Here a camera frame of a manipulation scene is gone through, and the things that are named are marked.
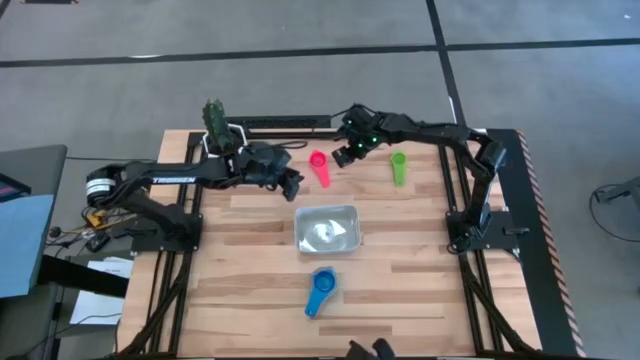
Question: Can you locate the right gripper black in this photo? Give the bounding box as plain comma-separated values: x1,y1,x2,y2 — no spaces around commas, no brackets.
331,103,389,169

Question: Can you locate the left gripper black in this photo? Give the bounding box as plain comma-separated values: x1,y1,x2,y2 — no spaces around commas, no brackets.
233,141,305,203

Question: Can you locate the pink measuring cup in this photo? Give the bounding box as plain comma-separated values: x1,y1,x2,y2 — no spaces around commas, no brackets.
308,149,332,190

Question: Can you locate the green measuring cup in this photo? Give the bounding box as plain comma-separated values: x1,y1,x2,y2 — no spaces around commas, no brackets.
389,150,409,189

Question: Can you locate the teal measuring cup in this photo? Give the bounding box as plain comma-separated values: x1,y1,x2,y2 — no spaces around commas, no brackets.
309,266,339,301

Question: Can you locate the blue measuring cup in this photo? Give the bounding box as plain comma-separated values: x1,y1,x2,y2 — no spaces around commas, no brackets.
303,269,335,319

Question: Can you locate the silver metal basket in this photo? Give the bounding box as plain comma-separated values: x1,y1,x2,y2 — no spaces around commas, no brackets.
293,204,362,255

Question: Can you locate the green cactus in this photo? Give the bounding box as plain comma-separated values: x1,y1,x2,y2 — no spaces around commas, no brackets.
201,98,236,154

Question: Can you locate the black rounded object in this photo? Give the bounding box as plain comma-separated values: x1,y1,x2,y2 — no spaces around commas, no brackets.
347,338,396,360

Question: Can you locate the black power adapter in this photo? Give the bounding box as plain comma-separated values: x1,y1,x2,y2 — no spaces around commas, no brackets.
84,232,112,254

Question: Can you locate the white paper sheet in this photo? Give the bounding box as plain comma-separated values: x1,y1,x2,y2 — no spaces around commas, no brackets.
69,257,135,326

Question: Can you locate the black mat with hazard stripe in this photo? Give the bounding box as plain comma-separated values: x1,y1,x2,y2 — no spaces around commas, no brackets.
487,128,587,359

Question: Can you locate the dark grey desk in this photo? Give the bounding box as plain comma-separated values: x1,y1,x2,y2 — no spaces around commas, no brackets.
0,144,69,206

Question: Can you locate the blue board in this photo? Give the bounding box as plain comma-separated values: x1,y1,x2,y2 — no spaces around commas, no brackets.
0,193,55,300

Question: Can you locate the grey stand leg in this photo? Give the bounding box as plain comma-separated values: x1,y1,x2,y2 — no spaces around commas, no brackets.
593,174,640,205

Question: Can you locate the black aluminium table frame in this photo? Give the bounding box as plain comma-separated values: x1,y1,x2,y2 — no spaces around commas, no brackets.
119,128,541,359

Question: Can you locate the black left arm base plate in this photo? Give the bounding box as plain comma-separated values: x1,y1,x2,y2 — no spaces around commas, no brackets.
130,212,204,252

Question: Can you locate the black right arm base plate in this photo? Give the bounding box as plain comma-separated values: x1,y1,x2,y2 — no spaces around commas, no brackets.
446,209,522,252

